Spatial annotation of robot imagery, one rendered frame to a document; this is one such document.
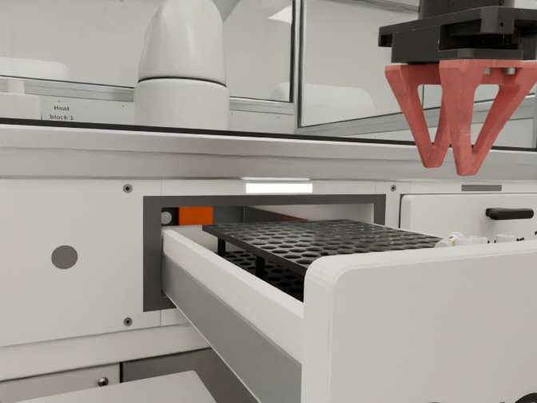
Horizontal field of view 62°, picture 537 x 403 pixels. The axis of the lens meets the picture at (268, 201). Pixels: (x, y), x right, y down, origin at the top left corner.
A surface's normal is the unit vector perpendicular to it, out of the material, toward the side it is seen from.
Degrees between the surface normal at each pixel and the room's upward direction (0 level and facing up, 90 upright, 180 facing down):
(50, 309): 90
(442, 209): 90
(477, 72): 120
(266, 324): 90
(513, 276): 90
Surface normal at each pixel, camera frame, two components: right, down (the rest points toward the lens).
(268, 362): -0.90, 0.01
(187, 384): 0.02, -1.00
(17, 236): 0.43, 0.07
